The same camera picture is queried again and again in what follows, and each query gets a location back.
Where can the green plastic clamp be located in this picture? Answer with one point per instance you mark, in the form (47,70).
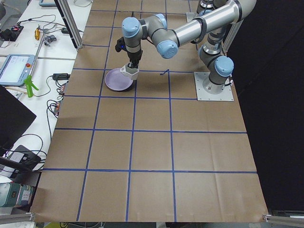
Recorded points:
(29,86)

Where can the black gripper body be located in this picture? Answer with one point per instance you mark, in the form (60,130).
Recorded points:
(134,56)

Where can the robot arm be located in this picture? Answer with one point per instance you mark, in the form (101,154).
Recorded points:
(212,24)

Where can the aluminium frame post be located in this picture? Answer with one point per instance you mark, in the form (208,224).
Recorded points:
(68,19)

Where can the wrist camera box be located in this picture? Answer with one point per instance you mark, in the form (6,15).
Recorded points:
(120,45)

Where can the lavender plate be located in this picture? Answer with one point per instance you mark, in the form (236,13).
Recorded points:
(116,81)

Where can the white faceted cup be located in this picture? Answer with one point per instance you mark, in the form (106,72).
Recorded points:
(129,72)

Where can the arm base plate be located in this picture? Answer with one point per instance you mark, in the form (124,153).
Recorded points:
(207,91)

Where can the teach pendant tablet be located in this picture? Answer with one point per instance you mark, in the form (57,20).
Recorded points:
(15,69)

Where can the yellow tool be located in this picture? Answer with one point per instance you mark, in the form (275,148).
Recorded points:
(37,34)

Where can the black monitor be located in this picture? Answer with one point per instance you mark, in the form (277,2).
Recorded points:
(15,119)

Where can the brown paper table cover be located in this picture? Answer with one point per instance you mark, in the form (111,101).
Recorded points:
(151,154)

